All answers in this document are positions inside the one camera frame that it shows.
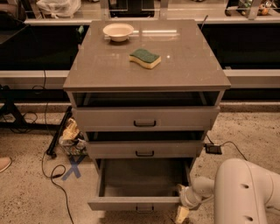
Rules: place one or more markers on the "grey top drawer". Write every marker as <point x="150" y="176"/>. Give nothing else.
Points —
<point x="145" y="119"/>

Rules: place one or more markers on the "grey bottom drawer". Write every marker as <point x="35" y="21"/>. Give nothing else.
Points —
<point x="143" y="185"/>

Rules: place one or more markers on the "white plastic bag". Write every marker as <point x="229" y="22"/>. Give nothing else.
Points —
<point x="59" y="8"/>

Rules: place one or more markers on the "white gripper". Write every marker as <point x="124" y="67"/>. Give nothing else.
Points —
<point x="188" y="197"/>

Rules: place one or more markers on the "shoe tip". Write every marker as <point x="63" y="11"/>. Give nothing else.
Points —
<point x="5" y="162"/>

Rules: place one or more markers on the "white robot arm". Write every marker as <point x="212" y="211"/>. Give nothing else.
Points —
<point x="242" y="193"/>

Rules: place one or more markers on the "blue tape cross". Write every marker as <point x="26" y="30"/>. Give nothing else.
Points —
<point x="74" y="169"/>

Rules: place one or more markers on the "green yellow sponge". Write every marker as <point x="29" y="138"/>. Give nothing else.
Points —
<point x="144" y="58"/>

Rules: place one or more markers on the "grey drawer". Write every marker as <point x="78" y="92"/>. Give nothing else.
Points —
<point x="143" y="185"/>
<point x="145" y="119"/>
<point x="144" y="149"/>

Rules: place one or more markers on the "grey drawer cabinet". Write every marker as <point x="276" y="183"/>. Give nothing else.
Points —
<point x="188" y="75"/>

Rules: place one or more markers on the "white bowl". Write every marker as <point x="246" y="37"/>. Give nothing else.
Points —
<point x="118" y="32"/>

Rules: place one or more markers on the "black table frame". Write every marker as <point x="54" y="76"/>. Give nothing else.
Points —
<point x="9" y="96"/>

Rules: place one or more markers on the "black stand leg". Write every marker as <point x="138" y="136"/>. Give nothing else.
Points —
<point x="51" y="149"/>

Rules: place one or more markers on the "black power adapter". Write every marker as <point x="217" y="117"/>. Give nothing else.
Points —
<point x="213" y="149"/>

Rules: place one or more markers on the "grey middle drawer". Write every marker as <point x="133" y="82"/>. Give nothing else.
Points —
<point x="144" y="149"/>

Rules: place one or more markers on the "crumpled bag pile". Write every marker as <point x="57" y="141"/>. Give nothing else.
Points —
<point x="72" y="140"/>

